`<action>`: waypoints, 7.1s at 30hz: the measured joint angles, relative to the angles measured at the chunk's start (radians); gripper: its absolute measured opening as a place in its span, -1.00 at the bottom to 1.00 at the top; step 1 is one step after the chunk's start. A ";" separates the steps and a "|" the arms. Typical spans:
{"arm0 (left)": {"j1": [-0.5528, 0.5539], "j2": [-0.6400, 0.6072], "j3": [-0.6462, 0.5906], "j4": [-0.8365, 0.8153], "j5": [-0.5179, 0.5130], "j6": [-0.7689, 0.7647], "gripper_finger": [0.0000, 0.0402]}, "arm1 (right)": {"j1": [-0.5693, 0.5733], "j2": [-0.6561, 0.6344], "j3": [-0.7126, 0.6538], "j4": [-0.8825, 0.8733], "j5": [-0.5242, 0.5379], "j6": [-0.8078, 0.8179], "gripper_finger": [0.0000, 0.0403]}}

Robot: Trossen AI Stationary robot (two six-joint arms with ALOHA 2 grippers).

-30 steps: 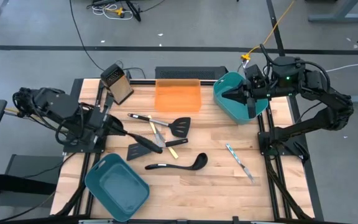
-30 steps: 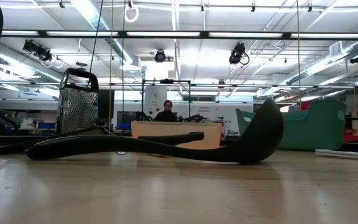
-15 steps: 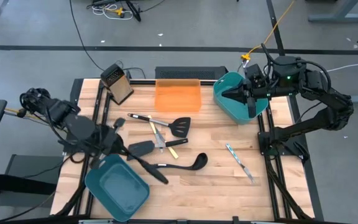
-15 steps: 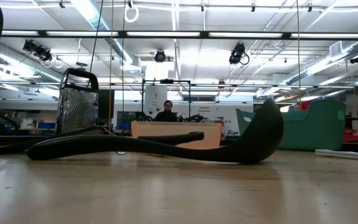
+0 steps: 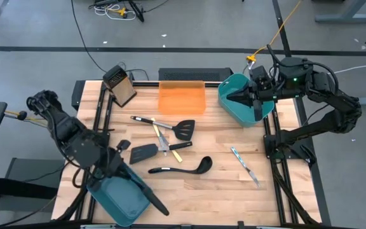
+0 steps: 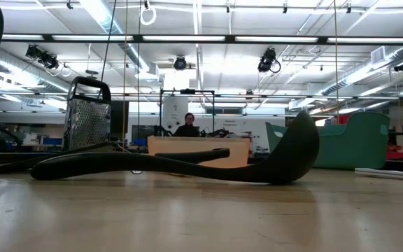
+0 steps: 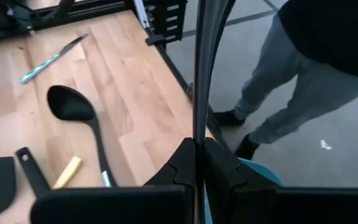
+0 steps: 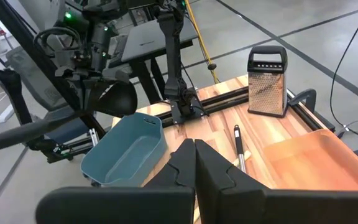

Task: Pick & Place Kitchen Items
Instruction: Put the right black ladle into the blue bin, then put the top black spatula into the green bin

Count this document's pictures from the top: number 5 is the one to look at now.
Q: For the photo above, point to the light teal plastic bin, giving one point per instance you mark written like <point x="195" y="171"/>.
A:
<point x="238" y="113"/>

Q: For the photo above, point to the black perforated metal box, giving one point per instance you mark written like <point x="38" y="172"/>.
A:
<point x="195" y="74"/>

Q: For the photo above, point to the large black ladle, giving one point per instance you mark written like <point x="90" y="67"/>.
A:
<point x="157" y="203"/>

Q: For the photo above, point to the dark teal plastic bin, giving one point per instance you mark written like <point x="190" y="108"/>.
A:
<point x="122" y="203"/>

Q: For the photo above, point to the grey desk leg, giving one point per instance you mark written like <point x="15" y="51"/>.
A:
<point x="345" y="18"/>

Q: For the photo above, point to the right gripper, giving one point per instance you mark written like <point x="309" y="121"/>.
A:
<point x="262" y="86"/>

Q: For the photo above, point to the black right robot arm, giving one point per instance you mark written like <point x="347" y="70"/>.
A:
<point x="313" y="128"/>

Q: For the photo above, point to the black aluminium rig frame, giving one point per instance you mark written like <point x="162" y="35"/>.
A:
<point x="145" y="84"/>

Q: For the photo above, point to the small black ladle white label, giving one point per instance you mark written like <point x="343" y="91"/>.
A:
<point x="205" y="164"/>

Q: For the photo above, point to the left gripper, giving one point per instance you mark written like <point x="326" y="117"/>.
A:
<point x="113" y="162"/>

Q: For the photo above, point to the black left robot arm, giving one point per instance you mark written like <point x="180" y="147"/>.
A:
<point x="65" y="130"/>

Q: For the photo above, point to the black side panel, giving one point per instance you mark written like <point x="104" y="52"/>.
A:
<point x="78" y="95"/>

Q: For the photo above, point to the orange translucent plastic tray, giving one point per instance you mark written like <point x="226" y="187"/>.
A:
<point x="181" y="98"/>

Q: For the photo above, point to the black cart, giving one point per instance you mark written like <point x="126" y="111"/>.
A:
<point x="11" y="187"/>

